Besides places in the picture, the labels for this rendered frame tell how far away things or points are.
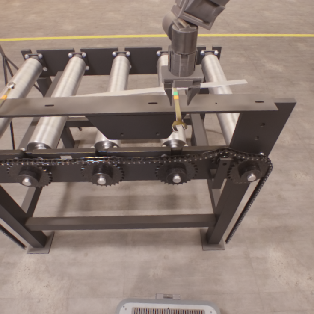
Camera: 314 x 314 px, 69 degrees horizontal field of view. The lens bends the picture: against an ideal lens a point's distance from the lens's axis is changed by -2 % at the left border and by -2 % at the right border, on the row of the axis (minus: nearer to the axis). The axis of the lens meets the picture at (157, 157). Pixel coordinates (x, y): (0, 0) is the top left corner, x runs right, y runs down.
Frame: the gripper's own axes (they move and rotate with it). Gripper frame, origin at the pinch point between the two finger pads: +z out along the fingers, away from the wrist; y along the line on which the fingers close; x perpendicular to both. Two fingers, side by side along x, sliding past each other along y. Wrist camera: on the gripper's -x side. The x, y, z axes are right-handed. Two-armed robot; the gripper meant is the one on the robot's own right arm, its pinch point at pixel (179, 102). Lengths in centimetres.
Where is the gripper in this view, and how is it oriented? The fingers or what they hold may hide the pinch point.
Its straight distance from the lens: 65.9
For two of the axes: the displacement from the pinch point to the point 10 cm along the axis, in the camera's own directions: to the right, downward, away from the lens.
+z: 0.1, 6.6, 7.5
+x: 0.2, 7.5, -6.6
